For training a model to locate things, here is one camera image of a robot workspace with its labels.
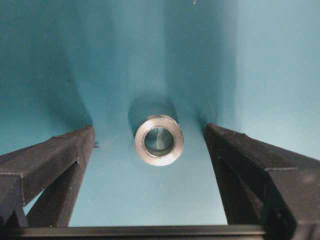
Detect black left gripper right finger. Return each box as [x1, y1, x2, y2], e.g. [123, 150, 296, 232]
[204, 123, 320, 240]

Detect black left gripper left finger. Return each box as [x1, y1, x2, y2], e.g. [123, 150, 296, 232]
[0, 125, 95, 228]

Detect silver metal washer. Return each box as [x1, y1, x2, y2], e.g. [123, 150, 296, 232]
[134, 114, 184, 167]

